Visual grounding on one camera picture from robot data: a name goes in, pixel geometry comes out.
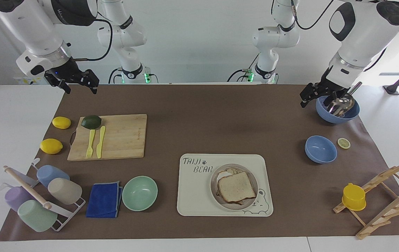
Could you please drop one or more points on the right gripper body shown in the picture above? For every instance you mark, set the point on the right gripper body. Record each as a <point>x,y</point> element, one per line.
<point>67,72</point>

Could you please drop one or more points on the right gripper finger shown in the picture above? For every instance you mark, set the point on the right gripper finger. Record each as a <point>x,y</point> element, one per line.
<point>91,79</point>
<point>55,79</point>

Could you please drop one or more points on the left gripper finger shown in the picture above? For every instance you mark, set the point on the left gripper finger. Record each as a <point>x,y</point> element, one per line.
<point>335,96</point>
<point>310,92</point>

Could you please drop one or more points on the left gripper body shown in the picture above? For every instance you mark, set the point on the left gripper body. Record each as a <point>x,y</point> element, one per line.
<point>325,85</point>

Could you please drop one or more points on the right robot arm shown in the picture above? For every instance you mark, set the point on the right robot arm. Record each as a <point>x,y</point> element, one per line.
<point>35,28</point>

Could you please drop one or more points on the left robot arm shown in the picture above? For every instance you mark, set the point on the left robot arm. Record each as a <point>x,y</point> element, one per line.
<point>360,35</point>

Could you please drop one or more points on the grey round plate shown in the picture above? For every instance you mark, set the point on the grey round plate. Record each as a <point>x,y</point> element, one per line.
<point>215,182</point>

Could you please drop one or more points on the metal ladle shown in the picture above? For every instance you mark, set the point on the metal ladle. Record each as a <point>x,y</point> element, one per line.
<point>343,103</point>

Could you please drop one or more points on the blue bowl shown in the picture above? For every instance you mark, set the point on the blue bowl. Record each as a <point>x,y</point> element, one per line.
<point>320,149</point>
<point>325,113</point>

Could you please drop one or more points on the dark green avocado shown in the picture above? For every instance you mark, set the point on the dark green avocado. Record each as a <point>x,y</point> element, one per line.
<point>91,121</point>

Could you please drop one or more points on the yellow lemon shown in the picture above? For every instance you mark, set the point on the yellow lemon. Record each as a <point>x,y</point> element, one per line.
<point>61,122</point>
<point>51,146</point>

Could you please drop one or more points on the yellow plastic fork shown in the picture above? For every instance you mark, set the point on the yellow plastic fork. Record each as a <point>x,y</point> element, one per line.
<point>90,141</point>

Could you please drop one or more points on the yellow plastic knife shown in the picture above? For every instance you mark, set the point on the yellow plastic knife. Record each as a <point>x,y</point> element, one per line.
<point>100,141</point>

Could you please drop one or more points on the wooden cutting board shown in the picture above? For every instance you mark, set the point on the wooden cutting board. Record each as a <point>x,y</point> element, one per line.
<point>122,138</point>

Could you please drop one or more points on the blue plastic cup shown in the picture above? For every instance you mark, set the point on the blue plastic cup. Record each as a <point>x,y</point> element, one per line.
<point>50,174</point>

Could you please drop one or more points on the yellow plastic cup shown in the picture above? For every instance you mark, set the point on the yellow plastic cup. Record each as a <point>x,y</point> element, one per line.
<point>354,197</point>

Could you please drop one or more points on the toasted bread slice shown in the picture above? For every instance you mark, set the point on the toasted bread slice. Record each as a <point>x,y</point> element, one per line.
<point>233,170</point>
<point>236,187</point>

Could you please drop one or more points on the beige plastic cup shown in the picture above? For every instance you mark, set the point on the beige plastic cup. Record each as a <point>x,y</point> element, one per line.
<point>65,190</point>

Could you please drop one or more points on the blue folded cloth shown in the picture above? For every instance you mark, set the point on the blue folded cloth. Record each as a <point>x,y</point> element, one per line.
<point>103,200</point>

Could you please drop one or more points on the green bowl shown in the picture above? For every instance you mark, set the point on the green bowl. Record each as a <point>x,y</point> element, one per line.
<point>140,193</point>

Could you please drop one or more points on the wooden dish rack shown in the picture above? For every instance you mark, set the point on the wooden dish rack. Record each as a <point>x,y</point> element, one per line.
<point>385,210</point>

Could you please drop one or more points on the purple plastic cup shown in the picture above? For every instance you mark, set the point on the purple plastic cup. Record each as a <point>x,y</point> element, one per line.
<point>14,197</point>

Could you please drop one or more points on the green plastic cup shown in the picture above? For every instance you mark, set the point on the green plastic cup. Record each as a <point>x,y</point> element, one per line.
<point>35,216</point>

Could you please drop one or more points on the cream tray with bear print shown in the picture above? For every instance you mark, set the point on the cream tray with bear print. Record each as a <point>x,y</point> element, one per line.
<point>194,196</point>

